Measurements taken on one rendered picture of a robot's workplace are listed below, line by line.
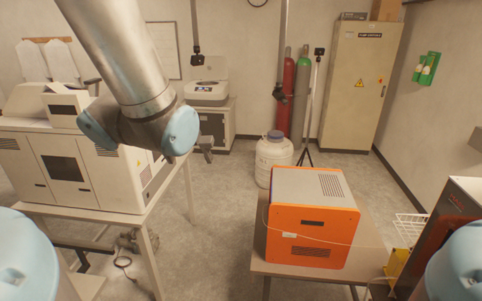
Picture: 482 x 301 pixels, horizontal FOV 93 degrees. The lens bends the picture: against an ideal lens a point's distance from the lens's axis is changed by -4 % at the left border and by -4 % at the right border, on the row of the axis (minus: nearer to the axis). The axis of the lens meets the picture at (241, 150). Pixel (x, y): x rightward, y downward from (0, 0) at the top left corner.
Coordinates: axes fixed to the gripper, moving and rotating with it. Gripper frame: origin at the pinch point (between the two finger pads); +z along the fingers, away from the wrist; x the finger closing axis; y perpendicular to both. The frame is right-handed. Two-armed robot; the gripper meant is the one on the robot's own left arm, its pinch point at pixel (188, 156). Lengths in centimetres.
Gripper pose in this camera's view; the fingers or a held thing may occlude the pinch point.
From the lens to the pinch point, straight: 77.7
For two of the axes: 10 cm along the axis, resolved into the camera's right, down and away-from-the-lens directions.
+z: 1.8, 6.2, 7.6
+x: -9.8, 0.2, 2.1
